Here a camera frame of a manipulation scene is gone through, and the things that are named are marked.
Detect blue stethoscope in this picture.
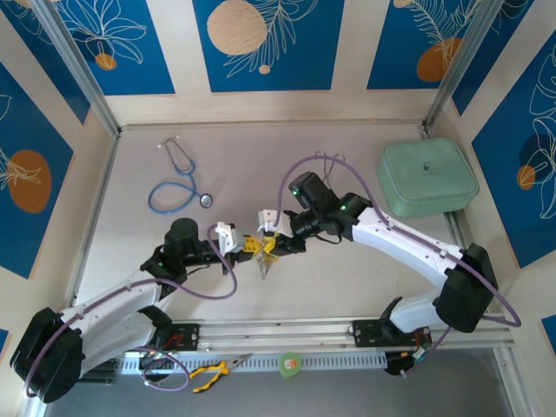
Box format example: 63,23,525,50
147,136,215,215

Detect aluminium frame post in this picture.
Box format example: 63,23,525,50
423,0,507,138
32,0,122,138

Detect black ribbed block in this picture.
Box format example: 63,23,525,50
80,358,119,384

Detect metal wire tongs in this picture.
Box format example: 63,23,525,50
314,150,347,179

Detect green tape roll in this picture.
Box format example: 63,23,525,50
279,351,301,379

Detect grey slotted cable duct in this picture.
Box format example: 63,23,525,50
121,351,387,374

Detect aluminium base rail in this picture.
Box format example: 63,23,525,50
82,312,516,354

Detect yellow handled pliers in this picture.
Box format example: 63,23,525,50
187,352,253,394

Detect mint green zip case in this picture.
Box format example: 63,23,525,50
375,137,480,218

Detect silver keyring with keys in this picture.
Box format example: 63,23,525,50
254,250,279,281

